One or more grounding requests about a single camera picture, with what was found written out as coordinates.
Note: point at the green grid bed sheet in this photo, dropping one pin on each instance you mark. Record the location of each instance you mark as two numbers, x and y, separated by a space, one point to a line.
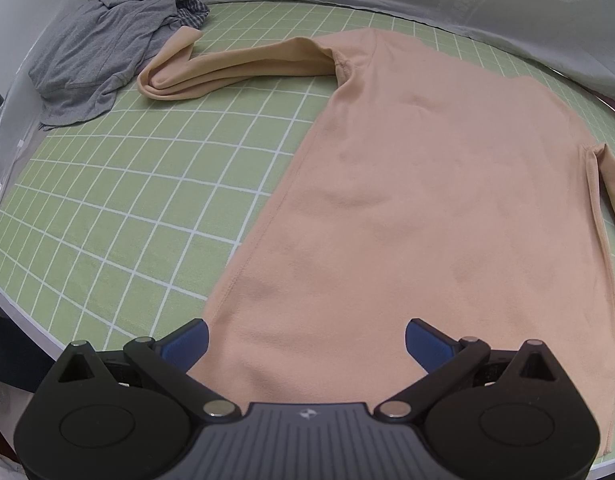
147 185

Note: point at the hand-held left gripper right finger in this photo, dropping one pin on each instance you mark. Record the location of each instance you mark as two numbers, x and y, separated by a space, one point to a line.
427 345

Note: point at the blue checked cloth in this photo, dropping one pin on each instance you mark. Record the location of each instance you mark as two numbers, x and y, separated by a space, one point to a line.
192 12

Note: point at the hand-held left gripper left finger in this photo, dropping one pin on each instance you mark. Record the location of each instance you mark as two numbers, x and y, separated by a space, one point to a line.
188 341

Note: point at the grey shirt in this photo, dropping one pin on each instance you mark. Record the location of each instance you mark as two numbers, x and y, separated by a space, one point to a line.
97 55

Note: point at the clear plastic sheet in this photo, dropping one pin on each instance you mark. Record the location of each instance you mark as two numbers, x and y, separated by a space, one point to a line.
2 160

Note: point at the beige long-sleeve shirt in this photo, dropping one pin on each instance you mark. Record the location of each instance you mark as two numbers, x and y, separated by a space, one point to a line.
427 200

